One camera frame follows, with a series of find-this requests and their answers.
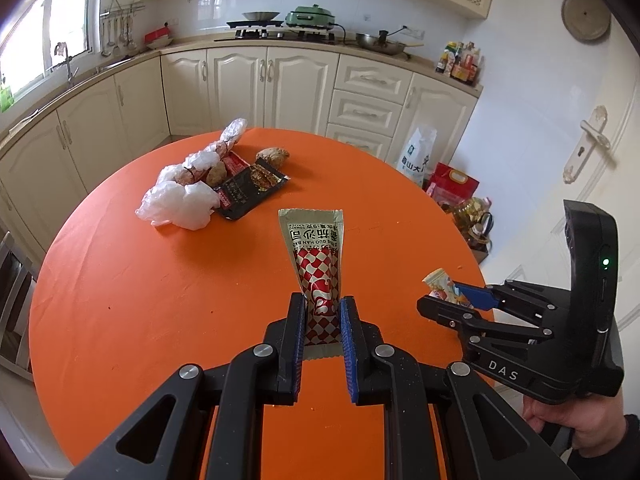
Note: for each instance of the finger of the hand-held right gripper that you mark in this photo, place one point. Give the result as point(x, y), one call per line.
point(477, 295)
point(440, 307)

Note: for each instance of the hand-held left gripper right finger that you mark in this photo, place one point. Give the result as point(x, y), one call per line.
point(350, 355)

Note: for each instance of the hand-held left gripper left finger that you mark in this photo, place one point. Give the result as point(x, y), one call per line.
point(299, 345)

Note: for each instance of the colourful snack wrapper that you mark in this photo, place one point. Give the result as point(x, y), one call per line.
point(440, 282)

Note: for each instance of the red checkered ketchup packet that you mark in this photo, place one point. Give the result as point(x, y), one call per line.
point(317, 260)

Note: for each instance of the person's right forearm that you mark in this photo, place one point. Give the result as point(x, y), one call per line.
point(615, 450)

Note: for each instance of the person's right hand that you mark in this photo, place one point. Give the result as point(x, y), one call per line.
point(575, 415)

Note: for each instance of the cooking oil bottle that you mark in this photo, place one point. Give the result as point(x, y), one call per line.
point(467, 210)

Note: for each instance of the red rice bag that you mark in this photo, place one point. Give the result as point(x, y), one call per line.
point(452, 180)

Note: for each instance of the white door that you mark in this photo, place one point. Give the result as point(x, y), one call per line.
point(550, 170)

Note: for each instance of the white rice sack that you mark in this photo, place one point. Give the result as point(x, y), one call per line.
point(415, 160)

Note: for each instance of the orange round table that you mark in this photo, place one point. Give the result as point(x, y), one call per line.
point(150, 285)

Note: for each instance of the black snack wrapper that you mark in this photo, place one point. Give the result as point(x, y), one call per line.
point(245, 190)

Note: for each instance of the white plastic bag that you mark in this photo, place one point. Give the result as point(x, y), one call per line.
point(180, 205)

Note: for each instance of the red snack wrapper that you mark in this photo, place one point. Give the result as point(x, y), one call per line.
point(235, 162)

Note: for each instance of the wrapped sausage packets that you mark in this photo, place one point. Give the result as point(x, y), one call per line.
point(200, 160)

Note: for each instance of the group of condiment bottles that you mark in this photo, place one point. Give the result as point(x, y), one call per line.
point(457, 62)

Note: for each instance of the cream lower kitchen cabinets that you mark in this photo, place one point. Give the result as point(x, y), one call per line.
point(240, 90)

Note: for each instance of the steel frying pan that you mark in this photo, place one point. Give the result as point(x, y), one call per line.
point(380, 42)

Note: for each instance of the grey metal rack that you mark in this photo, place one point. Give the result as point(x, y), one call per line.
point(17, 280)

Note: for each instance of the black gas stove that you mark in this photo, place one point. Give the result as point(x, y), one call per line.
point(280, 35)

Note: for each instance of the green electric pot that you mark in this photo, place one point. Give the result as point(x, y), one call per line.
point(310, 17)

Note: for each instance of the dark wok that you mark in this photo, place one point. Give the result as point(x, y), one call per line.
point(260, 16)

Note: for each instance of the hanging utensil rack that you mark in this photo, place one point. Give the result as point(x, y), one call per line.
point(120, 30)

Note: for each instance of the steel faucet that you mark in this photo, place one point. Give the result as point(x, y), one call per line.
point(67, 62)

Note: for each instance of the green bottle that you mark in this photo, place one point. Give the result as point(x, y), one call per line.
point(5, 100)

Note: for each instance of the kitchen window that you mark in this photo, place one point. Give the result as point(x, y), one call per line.
point(35, 35)

